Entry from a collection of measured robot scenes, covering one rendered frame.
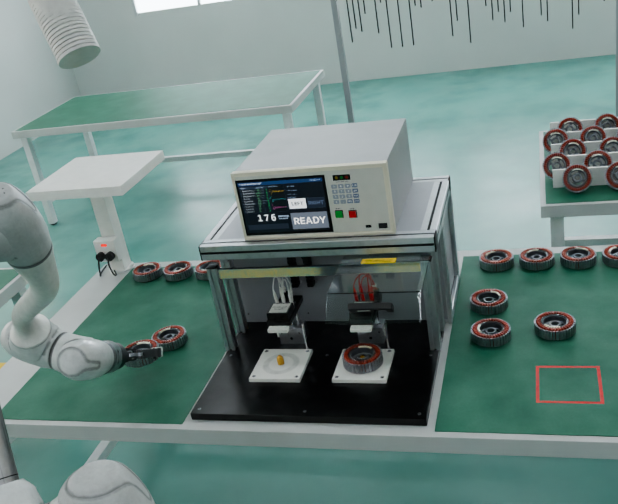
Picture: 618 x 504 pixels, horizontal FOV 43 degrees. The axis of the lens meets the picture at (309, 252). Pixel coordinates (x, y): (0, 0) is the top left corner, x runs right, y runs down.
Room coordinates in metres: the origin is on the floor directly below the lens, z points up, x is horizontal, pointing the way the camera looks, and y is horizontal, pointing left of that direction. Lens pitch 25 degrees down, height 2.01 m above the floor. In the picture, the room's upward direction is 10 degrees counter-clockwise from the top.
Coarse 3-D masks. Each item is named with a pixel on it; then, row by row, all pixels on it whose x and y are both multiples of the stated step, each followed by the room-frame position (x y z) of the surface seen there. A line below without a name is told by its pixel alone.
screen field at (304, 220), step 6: (294, 216) 2.02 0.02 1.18; (300, 216) 2.01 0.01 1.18; (306, 216) 2.01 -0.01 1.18; (312, 216) 2.00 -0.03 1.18; (318, 216) 2.00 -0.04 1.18; (324, 216) 1.99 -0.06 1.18; (294, 222) 2.02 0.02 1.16; (300, 222) 2.01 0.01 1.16; (306, 222) 2.01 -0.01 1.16; (312, 222) 2.00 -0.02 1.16; (318, 222) 2.00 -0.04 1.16; (324, 222) 1.99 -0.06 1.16; (294, 228) 2.02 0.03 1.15; (300, 228) 2.01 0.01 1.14; (306, 228) 2.01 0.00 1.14
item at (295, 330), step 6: (294, 324) 2.05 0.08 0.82; (300, 324) 2.05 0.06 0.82; (306, 324) 2.07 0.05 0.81; (294, 330) 2.03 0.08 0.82; (300, 330) 2.02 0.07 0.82; (306, 330) 2.06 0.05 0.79; (282, 336) 2.04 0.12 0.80; (288, 336) 2.04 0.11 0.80; (294, 336) 2.03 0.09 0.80; (300, 336) 2.03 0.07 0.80; (282, 342) 2.05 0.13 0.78; (288, 342) 2.04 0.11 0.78; (294, 342) 2.03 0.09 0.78; (300, 342) 2.03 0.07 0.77
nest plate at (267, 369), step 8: (264, 352) 2.00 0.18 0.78; (272, 352) 1.99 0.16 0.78; (280, 352) 1.98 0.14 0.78; (288, 352) 1.97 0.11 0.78; (296, 352) 1.96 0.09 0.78; (304, 352) 1.96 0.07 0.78; (312, 352) 1.96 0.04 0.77; (264, 360) 1.95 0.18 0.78; (272, 360) 1.95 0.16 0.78; (288, 360) 1.93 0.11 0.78; (296, 360) 1.92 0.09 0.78; (304, 360) 1.91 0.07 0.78; (256, 368) 1.92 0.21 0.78; (264, 368) 1.91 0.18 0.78; (272, 368) 1.90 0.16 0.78; (280, 368) 1.90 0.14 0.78; (288, 368) 1.89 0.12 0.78; (296, 368) 1.88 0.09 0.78; (304, 368) 1.88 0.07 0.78; (256, 376) 1.88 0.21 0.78; (264, 376) 1.87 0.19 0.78; (272, 376) 1.86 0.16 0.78; (280, 376) 1.86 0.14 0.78; (288, 376) 1.85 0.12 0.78; (296, 376) 1.84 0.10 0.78
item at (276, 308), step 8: (296, 296) 2.09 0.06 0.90; (272, 304) 2.02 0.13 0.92; (280, 304) 2.01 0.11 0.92; (288, 304) 2.01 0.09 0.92; (296, 304) 2.04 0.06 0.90; (272, 312) 1.98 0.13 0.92; (280, 312) 1.97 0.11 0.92; (288, 312) 1.96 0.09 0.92; (296, 312) 2.01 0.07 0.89; (272, 320) 1.97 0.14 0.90; (280, 320) 1.96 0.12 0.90; (288, 320) 1.95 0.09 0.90; (296, 320) 2.05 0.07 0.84; (272, 328) 1.96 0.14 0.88; (280, 328) 1.95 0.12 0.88; (288, 328) 1.95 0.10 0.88
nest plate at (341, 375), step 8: (384, 352) 1.88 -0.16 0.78; (392, 352) 1.87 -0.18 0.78; (384, 360) 1.84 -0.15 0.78; (336, 368) 1.84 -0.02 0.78; (344, 368) 1.84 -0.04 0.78; (384, 368) 1.80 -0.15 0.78; (336, 376) 1.81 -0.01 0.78; (344, 376) 1.80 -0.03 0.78; (352, 376) 1.79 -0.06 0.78; (360, 376) 1.79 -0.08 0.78; (368, 376) 1.78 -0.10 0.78; (376, 376) 1.77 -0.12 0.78; (384, 376) 1.77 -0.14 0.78
